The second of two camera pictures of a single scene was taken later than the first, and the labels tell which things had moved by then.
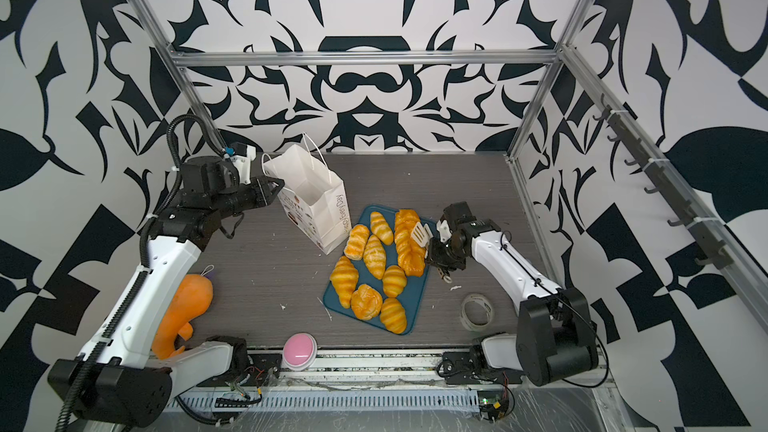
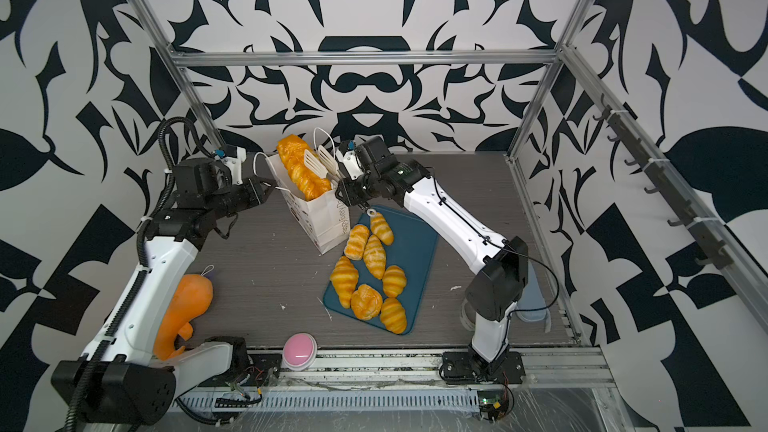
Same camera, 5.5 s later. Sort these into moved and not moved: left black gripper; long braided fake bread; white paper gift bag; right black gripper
Moved: long braided fake bread; right black gripper
Not moved: left black gripper; white paper gift bag
